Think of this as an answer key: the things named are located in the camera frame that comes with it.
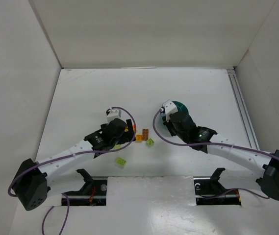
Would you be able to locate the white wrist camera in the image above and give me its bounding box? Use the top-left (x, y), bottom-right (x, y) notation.
top-left (160, 100), bottom-right (178, 122)
top-left (105, 108), bottom-right (122, 123)

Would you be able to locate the brown 2x4 lego plate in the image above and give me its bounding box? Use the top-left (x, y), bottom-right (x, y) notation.
top-left (142, 129), bottom-right (149, 141)

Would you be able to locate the green 2x2 lego near finger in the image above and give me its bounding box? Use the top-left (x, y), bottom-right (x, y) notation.
top-left (146, 138), bottom-right (155, 147)

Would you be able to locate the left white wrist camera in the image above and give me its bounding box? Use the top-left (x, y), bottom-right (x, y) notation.
top-left (105, 108), bottom-right (122, 123)

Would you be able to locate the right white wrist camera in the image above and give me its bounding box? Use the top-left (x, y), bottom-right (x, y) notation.
top-left (160, 100), bottom-right (178, 122)

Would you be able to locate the aluminium rail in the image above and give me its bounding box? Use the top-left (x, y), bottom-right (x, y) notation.
top-left (227, 68), bottom-right (267, 169)

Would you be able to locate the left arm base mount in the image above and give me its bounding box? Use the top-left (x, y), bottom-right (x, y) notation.
top-left (65, 169), bottom-right (108, 207)

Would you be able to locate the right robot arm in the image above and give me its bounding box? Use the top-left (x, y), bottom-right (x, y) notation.
top-left (161, 111), bottom-right (279, 201)

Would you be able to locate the teal divided round container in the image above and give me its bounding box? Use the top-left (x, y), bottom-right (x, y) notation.
top-left (159, 100), bottom-right (190, 132)

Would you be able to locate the small yellow 2x2 lego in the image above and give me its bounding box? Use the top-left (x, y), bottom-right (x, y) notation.
top-left (135, 135), bottom-right (143, 142)

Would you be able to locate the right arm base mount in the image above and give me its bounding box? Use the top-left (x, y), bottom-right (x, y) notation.
top-left (193, 168), bottom-right (241, 206)

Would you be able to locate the green 2x4 lego brick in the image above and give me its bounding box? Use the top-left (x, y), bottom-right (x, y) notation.
top-left (115, 157), bottom-right (127, 169)

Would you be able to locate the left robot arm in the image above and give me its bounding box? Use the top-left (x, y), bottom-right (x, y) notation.
top-left (8, 118), bottom-right (135, 211)

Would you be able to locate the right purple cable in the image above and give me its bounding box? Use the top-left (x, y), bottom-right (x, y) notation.
top-left (152, 109), bottom-right (279, 200)

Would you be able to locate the green 2x2 lego brick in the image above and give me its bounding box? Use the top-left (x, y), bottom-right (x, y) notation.
top-left (113, 144), bottom-right (122, 150)

